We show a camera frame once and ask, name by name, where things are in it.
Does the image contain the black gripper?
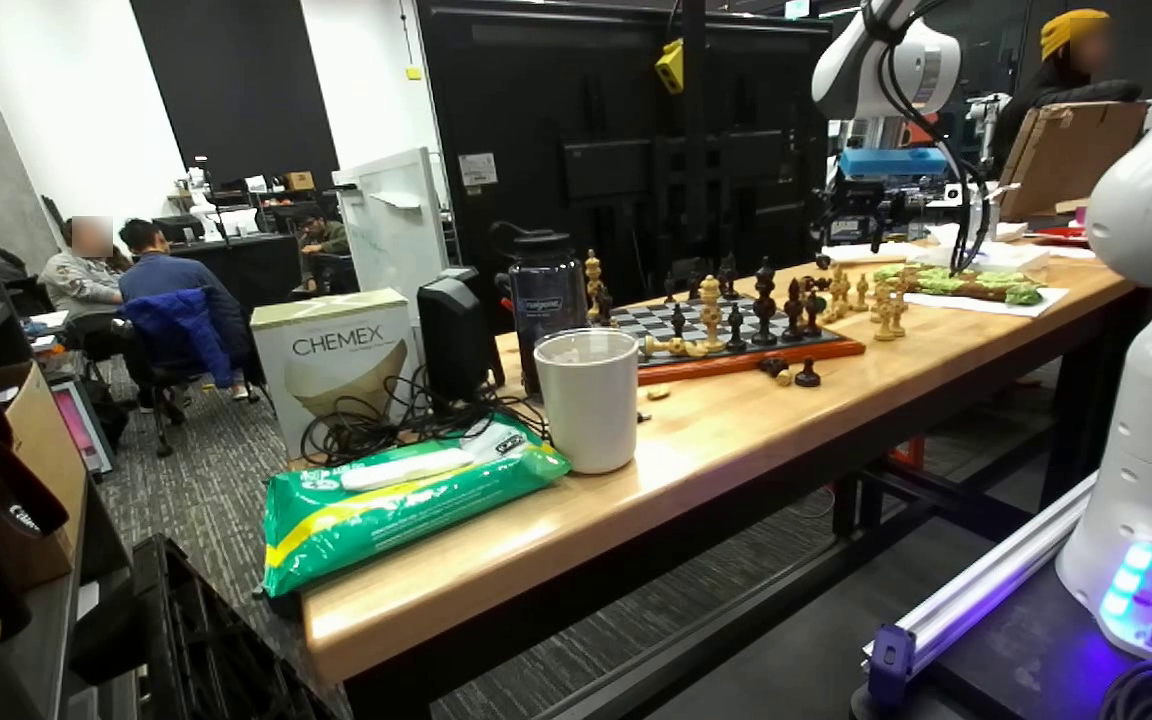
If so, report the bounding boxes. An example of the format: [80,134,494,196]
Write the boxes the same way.
[824,182,927,254]

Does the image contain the white bishop chess piece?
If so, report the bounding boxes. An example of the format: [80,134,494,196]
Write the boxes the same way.
[827,264,852,321]

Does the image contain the tan chess piece off board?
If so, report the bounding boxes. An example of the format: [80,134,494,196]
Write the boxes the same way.
[871,276,902,343]

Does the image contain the dark chess piece pair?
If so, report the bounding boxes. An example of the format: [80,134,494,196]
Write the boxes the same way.
[785,276,824,340]

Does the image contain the tall dark chess piece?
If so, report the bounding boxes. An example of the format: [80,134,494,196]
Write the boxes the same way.
[750,264,774,350]

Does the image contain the dark chess piece off board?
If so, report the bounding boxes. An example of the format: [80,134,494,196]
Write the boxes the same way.
[794,362,820,389]

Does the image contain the tan chess piece on board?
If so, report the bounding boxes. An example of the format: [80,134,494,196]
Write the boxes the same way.
[697,273,718,343]

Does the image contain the wooden chess board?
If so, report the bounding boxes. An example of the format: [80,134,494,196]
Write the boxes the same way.
[612,297,862,385]

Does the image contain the tan chess piece by jar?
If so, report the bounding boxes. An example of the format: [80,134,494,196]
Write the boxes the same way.
[583,249,612,326]

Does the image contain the green food tray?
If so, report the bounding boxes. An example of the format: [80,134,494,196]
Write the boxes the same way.
[913,264,1039,308]

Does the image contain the brown cardboard panel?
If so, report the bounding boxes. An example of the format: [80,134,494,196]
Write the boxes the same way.
[998,101,1147,221]

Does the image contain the red plate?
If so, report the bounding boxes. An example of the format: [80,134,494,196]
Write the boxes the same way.
[1028,224,1087,249]

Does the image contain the yellow hanging object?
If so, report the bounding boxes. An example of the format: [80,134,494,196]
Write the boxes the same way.
[652,38,689,98]

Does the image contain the person in yellow beanie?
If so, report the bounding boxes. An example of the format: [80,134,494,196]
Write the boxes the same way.
[989,9,1139,178]

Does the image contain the white ceramic cup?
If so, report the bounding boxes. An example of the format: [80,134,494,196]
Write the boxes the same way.
[532,330,641,478]

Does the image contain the dark glass jar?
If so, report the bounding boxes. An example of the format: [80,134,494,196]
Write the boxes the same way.
[509,229,583,395]

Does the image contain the white Chemex box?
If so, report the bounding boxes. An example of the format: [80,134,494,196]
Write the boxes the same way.
[250,289,419,454]

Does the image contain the green wipes package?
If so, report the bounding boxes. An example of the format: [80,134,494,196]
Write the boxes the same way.
[258,412,566,596]

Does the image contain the seated person blue top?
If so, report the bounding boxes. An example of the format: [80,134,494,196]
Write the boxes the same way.
[121,221,246,389]

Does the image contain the seated person grey top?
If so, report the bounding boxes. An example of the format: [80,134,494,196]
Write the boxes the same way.
[41,216,128,316]

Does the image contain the blue wrist camera box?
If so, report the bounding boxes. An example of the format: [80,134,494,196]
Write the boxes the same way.
[839,150,951,186]

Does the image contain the black coiled cable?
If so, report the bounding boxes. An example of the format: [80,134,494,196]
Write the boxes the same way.
[295,385,423,467]

